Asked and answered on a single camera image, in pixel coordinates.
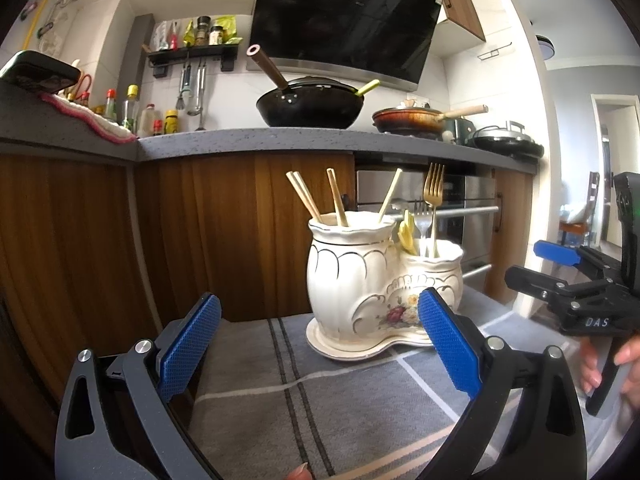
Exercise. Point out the black range hood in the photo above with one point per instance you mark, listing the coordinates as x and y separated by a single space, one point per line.
388 38

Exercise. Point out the wooden chopstick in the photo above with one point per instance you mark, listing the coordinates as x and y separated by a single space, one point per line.
302 182
303 195
340 213
389 195

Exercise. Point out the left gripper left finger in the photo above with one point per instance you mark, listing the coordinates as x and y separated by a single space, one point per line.
115 420

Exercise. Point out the red cap sauce bottle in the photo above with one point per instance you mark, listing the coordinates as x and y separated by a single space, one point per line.
110 108

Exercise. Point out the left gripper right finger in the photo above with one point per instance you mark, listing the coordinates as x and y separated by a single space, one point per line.
546 439

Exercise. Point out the white ceramic utensil holder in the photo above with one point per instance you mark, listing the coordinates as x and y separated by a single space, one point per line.
363 287

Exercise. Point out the red handled scissors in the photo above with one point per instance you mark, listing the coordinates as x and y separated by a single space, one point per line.
84 86

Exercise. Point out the yellow plastic utensil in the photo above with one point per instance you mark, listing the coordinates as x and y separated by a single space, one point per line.
405 237
408 217

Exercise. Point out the person's left hand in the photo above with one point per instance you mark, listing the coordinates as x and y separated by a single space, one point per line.
301 472

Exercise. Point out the silver fork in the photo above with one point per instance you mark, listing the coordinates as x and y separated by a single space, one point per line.
423 220

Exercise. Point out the gold fork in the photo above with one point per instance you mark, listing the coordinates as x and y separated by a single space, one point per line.
433 193

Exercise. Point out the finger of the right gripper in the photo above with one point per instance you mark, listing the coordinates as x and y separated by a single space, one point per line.
594 264
558 294

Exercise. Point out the black wall spice shelf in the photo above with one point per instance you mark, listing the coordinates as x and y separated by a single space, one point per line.
226 54

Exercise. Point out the black wok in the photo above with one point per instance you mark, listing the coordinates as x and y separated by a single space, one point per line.
305 102

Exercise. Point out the yellow spatula in wok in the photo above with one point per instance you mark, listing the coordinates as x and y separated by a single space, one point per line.
369 86

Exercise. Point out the yellow mustard jar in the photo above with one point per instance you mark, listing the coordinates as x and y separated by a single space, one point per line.
171 122

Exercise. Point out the person's right hand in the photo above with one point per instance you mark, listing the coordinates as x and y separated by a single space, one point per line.
608 364

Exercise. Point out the white red trimmed cloth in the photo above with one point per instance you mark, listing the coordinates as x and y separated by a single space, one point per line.
110 131

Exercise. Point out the green kettle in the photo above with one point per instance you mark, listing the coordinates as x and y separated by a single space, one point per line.
457 130

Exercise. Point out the hanging ladle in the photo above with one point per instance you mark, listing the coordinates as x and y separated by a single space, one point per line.
198 109

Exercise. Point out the white jug red cap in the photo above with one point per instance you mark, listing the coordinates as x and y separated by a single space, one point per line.
145 127

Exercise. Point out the brown frying pan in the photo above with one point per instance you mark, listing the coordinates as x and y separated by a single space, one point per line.
409 121

